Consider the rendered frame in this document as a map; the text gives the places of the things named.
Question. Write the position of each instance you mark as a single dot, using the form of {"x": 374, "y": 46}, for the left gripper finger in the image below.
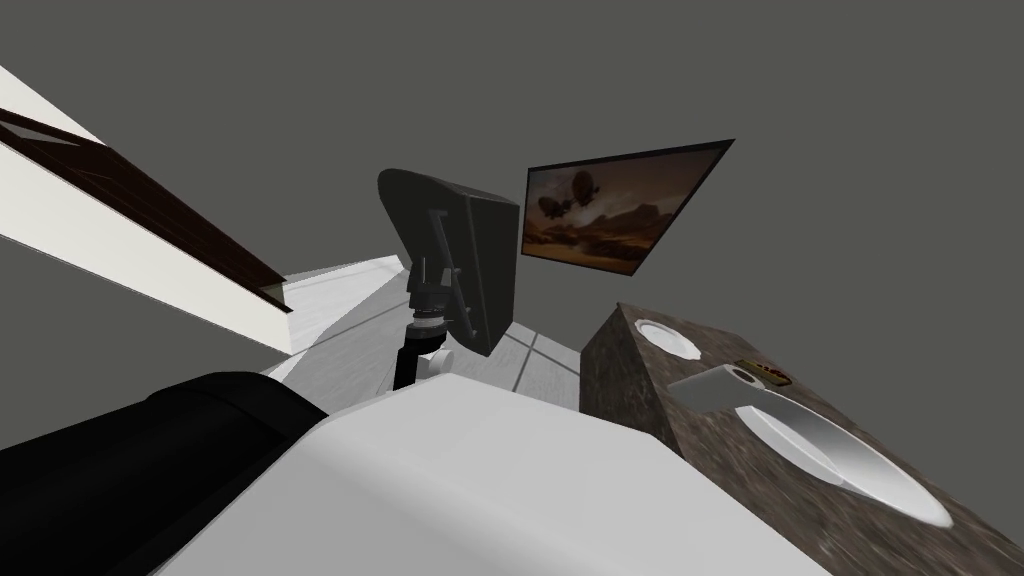
{"x": 438, "y": 236}

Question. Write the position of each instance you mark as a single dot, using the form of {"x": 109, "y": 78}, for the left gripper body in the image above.
{"x": 428, "y": 276}

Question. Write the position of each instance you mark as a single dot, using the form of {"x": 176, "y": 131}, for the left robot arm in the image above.
{"x": 120, "y": 472}

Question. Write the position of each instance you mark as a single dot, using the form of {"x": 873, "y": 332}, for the dark grey rounded box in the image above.
{"x": 480, "y": 240}

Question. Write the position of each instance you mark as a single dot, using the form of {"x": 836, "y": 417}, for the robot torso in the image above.
{"x": 480, "y": 488}

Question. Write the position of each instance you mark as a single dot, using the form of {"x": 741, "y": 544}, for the small white dish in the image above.
{"x": 666, "y": 338}

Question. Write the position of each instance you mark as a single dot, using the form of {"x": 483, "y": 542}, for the grey faucet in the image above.
{"x": 720, "y": 386}

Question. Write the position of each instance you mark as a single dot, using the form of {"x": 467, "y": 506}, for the small yellow red object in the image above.
{"x": 764, "y": 373}

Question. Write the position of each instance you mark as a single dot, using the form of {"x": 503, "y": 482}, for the brown stone vanity counter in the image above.
{"x": 720, "y": 472}

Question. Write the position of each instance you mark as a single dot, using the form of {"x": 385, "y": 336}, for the white sink basin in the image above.
{"x": 840, "y": 456}

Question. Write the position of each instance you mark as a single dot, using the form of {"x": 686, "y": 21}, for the brown landscape wall picture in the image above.
{"x": 608, "y": 212}

